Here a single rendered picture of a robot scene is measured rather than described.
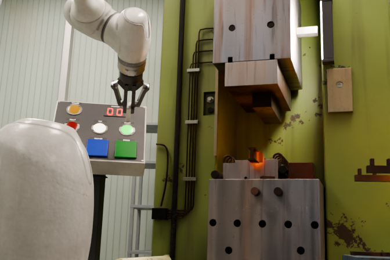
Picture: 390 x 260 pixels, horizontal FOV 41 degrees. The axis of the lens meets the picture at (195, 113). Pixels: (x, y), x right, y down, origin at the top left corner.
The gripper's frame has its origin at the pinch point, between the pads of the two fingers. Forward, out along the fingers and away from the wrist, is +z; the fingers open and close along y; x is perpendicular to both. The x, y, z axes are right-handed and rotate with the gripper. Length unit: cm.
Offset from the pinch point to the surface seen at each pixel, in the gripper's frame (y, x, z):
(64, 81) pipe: -75, 317, 292
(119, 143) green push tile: -2.3, -3.8, 12.5
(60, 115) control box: -24.8, 8.7, 13.2
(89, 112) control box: -14.4, 11.2, 13.2
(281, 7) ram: 55, 39, -22
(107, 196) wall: -17, 205, 354
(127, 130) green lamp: 0.0, 3.0, 12.8
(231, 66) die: 37.4, 23.6, -4.0
